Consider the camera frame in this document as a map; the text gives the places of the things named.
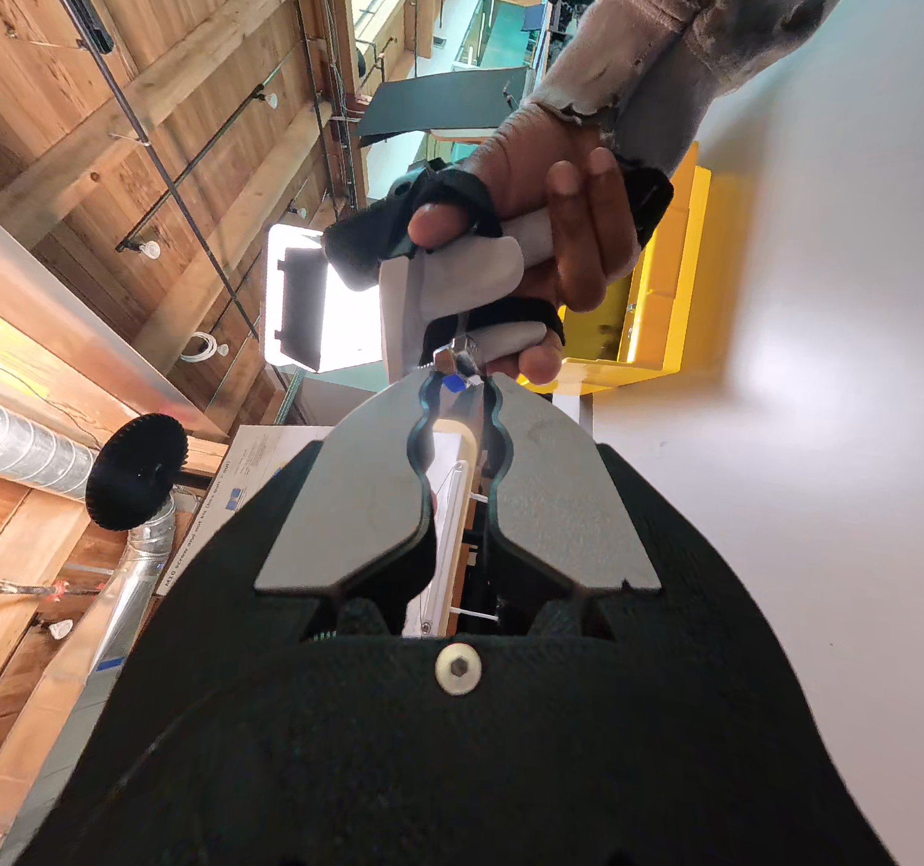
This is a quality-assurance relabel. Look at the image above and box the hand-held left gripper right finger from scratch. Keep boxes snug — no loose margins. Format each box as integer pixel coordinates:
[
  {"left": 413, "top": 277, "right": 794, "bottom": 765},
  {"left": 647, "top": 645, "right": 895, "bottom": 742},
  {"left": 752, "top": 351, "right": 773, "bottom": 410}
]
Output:
[{"left": 478, "top": 371, "right": 663, "bottom": 598}]

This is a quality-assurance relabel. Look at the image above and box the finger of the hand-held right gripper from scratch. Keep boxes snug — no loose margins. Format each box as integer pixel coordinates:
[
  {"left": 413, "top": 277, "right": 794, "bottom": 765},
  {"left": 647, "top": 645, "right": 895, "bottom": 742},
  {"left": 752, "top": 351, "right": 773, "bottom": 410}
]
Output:
[
  {"left": 419, "top": 234, "right": 526, "bottom": 338},
  {"left": 378, "top": 258, "right": 428, "bottom": 385}
]

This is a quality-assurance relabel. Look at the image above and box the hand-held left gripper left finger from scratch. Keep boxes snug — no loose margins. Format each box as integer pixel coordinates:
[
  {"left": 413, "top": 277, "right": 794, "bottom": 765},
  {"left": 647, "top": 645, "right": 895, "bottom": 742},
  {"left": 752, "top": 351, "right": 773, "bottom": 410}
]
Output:
[{"left": 254, "top": 369, "right": 440, "bottom": 618}]

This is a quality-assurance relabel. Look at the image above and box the silver hex bolt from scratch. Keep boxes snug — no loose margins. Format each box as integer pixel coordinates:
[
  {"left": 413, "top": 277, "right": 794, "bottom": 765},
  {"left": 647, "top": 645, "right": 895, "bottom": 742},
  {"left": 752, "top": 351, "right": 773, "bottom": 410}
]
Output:
[{"left": 432, "top": 334, "right": 483, "bottom": 396}]

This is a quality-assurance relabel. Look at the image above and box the yellow plastic bin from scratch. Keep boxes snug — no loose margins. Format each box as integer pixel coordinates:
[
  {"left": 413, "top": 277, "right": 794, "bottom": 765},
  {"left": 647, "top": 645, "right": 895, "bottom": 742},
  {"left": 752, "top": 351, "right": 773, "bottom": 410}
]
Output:
[{"left": 530, "top": 142, "right": 713, "bottom": 398}]

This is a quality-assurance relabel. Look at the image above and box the person's right forearm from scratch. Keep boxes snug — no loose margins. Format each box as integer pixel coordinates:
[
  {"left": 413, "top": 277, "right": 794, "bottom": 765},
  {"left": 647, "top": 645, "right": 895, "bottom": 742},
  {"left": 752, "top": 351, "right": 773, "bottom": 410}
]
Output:
[{"left": 530, "top": 0, "right": 883, "bottom": 174}]

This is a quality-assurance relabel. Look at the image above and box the person's right hand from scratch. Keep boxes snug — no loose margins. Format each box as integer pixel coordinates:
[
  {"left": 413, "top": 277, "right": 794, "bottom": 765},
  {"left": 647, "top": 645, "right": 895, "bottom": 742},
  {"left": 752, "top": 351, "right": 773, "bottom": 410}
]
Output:
[{"left": 406, "top": 102, "right": 643, "bottom": 388}]

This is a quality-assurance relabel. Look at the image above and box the LED light panel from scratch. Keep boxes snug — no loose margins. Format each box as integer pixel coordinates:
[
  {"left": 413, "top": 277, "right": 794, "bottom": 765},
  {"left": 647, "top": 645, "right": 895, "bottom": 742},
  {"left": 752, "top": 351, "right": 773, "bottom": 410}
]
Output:
[{"left": 258, "top": 223, "right": 385, "bottom": 376}]

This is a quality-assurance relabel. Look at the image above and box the white document stand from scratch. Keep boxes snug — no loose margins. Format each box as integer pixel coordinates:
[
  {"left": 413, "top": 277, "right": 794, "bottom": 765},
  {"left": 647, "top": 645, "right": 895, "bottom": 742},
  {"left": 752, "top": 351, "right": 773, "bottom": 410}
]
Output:
[{"left": 400, "top": 418, "right": 501, "bottom": 641}]

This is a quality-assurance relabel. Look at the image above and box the printed instruction sheet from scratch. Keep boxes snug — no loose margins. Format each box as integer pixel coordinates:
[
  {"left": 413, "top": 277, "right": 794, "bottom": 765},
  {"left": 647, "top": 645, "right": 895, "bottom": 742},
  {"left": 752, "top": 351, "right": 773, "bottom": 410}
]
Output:
[{"left": 154, "top": 424, "right": 342, "bottom": 597}]

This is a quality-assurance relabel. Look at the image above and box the black light flag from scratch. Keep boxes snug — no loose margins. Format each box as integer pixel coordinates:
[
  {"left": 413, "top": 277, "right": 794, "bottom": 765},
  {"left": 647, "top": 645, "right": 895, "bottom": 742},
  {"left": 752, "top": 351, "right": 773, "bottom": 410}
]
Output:
[{"left": 354, "top": 66, "right": 529, "bottom": 150}]

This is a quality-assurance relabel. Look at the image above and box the white cable coil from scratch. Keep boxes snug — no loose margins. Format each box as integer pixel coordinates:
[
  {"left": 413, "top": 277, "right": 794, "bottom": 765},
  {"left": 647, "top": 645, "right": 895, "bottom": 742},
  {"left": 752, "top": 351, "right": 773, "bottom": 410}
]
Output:
[{"left": 179, "top": 330, "right": 232, "bottom": 364}]

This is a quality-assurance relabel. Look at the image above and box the silver ventilation duct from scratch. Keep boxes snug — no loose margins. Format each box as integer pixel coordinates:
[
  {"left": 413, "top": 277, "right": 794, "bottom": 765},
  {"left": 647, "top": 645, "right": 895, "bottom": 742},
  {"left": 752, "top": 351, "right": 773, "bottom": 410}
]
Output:
[{"left": 0, "top": 404, "right": 179, "bottom": 672}]

